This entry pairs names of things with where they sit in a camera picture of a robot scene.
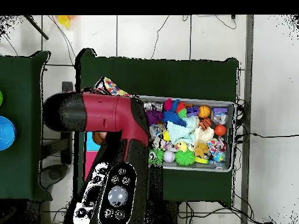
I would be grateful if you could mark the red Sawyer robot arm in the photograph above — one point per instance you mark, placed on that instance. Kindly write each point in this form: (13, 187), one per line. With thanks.
(102, 114)

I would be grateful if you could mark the brown teddy bear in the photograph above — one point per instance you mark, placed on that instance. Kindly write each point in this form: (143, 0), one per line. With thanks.
(201, 150)

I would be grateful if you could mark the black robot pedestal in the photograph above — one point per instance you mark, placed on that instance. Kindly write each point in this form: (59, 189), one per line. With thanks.
(168, 214)

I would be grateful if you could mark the blue bowl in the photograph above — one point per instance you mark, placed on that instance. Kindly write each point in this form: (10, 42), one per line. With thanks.
(7, 133)

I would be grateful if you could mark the grey round base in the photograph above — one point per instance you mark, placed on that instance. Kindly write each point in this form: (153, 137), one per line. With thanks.
(55, 173)

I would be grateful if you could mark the tiger plush toy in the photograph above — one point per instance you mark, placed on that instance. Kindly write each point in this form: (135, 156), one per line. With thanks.
(205, 123)

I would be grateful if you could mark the green spiky ball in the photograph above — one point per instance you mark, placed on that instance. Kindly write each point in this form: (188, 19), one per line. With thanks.
(185, 158)

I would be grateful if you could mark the purple spiky ball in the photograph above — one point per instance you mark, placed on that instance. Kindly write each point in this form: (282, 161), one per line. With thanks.
(155, 116)

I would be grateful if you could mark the shallow mesh bin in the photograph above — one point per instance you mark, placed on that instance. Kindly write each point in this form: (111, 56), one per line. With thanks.
(186, 166)

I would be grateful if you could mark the green spiky toy with eyes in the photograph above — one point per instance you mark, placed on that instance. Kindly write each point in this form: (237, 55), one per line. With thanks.
(158, 156)

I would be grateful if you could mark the black rod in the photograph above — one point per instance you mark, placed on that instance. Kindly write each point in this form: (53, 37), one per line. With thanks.
(37, 28)

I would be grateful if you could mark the small basketball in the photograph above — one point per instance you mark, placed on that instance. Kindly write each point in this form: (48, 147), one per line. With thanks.
(204, 111)

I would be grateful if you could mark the dark green side tablecloth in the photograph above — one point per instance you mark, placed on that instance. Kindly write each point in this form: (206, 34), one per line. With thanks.
(21, 163)

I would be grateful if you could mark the white baseball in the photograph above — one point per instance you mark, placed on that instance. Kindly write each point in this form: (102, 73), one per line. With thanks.
(169, 156)

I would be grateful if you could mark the black upright panel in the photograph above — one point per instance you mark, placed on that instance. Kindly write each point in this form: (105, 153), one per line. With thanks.
(66, 149)

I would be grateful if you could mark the orange ball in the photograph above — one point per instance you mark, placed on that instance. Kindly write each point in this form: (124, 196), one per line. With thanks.
(220, 130)

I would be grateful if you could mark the polka dot cloth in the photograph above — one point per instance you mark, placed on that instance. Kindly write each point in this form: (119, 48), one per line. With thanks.
(112, 87)

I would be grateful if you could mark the yellow object on floor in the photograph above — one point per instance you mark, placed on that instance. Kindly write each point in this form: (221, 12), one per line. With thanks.
(63, 21)

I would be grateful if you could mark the wooden box with three holes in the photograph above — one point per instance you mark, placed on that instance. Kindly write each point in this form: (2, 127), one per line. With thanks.
(91, 144)

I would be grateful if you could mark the blue spiky ball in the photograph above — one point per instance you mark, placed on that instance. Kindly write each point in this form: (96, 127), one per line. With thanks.
(171, 116)

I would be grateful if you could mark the light blue knitted cloth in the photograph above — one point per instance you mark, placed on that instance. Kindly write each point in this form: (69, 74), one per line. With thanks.
(179, 133)

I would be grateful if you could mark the green round object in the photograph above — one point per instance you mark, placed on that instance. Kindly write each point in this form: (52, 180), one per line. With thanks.
(1, 99)

